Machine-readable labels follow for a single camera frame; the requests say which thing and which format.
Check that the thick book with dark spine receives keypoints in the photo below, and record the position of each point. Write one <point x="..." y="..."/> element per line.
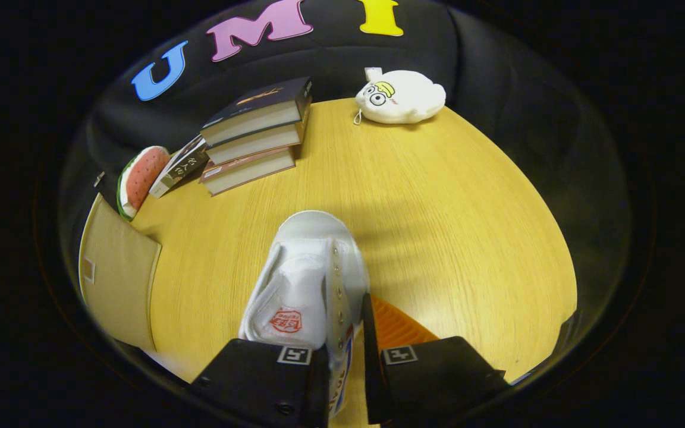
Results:
<point x="253" y="144"/>

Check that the dark cover book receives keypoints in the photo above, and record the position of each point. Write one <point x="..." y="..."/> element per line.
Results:
<point x="259" y="98"/>

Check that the white canvas shoe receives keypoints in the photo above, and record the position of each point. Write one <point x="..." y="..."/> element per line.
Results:
<point x="313" y="238"/>

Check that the beige fabric storage box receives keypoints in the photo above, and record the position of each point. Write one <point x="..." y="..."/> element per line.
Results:
<point x="116" y="273"/>

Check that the white cartoon face plush toy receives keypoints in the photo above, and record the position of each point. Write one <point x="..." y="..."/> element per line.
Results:
<point x="408" y="98"/>

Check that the silver metal clip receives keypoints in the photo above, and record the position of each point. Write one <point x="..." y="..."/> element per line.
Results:
<point x="99" y="179"/>

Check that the white portrait cover book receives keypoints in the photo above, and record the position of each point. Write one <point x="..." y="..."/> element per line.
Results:
<point x="179" y="169"/>

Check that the watermelon slice plush toy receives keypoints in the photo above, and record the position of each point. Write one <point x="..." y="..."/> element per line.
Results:
<point x="143" y="178"/>

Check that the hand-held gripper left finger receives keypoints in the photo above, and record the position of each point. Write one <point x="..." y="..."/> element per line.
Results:
<point x="259" y="380"/>

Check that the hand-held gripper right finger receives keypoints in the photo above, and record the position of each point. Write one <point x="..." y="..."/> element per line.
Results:
<point x="369" y="351"/>

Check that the brown cover book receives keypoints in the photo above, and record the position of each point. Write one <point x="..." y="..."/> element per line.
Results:
<point x="247" y="172"/>

